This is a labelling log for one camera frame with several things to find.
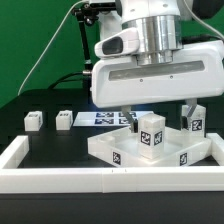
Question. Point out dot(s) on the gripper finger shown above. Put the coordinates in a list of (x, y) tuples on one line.
[(186, 113), (126, 110)]

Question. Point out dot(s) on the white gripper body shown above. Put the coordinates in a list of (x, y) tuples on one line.
[(196, 71)]

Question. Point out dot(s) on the white square tabletop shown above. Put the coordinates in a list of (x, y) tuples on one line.
[(120, 148)]

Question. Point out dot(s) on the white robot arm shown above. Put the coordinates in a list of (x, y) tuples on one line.
[(145, 61)]

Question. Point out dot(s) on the white marker sheet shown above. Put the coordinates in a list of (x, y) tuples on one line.
[(111, 118)]

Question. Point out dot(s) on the white U-shaped fence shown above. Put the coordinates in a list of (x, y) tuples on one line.
[(14, 180)]

